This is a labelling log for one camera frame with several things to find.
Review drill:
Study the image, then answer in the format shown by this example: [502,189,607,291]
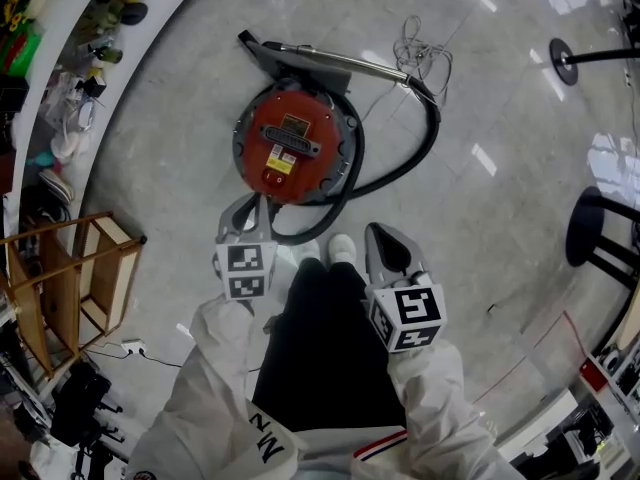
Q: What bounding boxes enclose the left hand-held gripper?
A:
[214,192,279,302]

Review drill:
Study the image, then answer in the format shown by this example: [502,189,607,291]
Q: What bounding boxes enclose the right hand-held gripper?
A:
[363,221,448,355]

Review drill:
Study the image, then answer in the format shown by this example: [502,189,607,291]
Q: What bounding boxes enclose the red vacuum cleaner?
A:
[231,79,359,207]

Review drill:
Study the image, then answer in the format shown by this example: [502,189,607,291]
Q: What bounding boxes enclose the person's right forearm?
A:
[349,340,526,480]

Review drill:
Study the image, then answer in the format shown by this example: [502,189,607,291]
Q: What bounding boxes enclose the person's left forearm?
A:
[127,292,301,480]

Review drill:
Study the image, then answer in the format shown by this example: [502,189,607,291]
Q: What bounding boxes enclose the vacuum wand with grey nozzle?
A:
[236,28,414,97]

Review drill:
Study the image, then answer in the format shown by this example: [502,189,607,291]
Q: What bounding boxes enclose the person's right shoe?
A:
[326,233,358,266]

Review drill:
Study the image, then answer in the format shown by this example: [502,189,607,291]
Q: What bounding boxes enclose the person's shoe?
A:
[326,233,358,266]
[291,239,322,266]

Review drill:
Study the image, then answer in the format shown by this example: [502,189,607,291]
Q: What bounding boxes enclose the person's left shoe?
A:
[291,239,322,266]

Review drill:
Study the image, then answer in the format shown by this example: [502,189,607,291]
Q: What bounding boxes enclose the person's black trousers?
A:
[251,256,409,432]

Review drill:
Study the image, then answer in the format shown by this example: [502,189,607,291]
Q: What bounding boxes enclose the open wooden cabinet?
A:
[0,210,149,380]

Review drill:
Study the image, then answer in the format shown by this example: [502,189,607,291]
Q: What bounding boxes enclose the round wooden table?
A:
[565,185,640,350]

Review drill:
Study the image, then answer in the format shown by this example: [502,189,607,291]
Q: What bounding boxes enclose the person's torso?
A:
[239,400,416,480]

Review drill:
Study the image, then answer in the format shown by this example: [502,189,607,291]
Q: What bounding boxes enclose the wide white shelf rack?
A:
[0,0,212,230]

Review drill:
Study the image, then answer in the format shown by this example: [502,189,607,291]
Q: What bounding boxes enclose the dark glass bottle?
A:
[86,42,124,66]

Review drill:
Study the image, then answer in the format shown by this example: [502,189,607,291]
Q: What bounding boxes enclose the red box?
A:
[579,359,609,394]

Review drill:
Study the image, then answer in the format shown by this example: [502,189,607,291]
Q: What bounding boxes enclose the black cap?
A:
[119,1,150,27]

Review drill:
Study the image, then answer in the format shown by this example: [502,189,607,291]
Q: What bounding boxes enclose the black coat rack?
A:
[548,37,640,87]

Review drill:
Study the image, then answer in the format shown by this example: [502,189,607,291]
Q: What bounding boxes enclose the green toy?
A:
[0,29,44,77]

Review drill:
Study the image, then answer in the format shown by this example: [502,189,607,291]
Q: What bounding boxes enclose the yellow flower pot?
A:
[0,0,34,32]

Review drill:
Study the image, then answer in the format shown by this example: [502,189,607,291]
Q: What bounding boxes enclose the black vacuum hose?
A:
[266,74,443,247]

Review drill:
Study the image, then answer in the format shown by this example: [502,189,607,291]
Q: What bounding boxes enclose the grey power cable coil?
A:
[391,14,456,112]

